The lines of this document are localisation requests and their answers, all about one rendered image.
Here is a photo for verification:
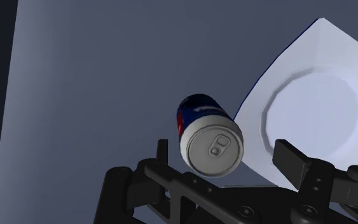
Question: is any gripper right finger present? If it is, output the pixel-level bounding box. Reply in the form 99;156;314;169
272;139;358;224

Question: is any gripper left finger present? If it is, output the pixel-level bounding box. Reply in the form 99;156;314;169
93;139;229;224

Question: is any white square plate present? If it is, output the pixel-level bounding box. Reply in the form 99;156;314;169
233;17;358;191

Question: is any blue and red soda can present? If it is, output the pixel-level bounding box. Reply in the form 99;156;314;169
176;94;245;179

